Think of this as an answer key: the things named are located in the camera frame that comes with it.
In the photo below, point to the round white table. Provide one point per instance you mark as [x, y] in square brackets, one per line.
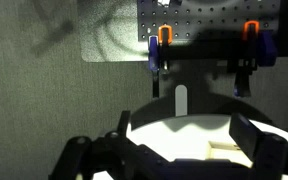
[184, 140]

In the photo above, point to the shallow wooden crate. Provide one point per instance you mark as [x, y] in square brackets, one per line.
[220, 151]

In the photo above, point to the white table base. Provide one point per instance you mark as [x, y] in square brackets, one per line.
[181, 100]

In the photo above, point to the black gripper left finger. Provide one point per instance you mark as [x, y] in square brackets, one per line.
[84, 156]

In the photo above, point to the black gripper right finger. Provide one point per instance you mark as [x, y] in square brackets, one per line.
[270, 156]

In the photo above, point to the purple orange bar clamp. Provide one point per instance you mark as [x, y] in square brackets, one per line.
[267, 46]
[153, 53]

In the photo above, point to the black perforated pegboard plate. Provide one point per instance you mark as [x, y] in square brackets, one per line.
[210, 20]

